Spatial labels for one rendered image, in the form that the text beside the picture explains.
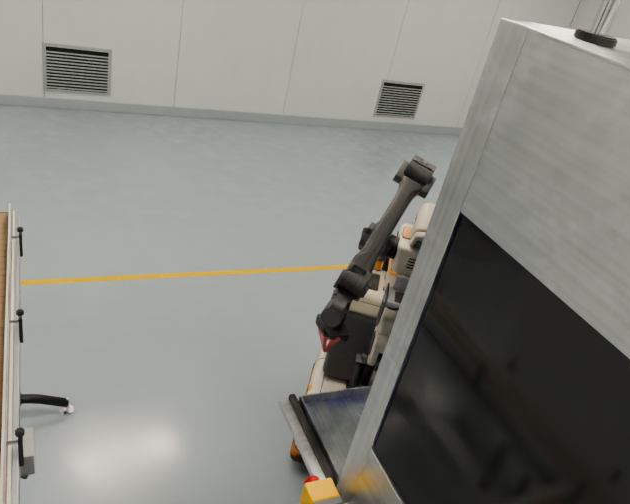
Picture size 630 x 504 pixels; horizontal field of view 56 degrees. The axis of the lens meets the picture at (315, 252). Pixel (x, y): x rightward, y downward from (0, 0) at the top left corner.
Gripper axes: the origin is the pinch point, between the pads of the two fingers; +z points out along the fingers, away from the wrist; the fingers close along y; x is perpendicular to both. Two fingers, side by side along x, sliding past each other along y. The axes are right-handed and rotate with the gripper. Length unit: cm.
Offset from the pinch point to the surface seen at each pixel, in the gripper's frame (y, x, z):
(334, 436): 13.7, 2.9, 21.7
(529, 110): 53, -14, -88
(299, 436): 11.4, -7.4, 22.3
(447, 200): 42, -14, -69
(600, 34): 52, -6, -100
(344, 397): -0.3, 12.5, 20.8
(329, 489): 39.9, -14.1, 8.3
